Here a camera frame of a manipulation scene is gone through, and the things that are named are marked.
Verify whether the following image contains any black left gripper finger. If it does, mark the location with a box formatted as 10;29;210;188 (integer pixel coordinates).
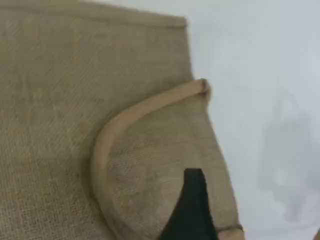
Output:
158;168;219;240

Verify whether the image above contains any brown jute bag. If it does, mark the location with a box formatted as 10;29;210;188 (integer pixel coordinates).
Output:
0;0;245;240

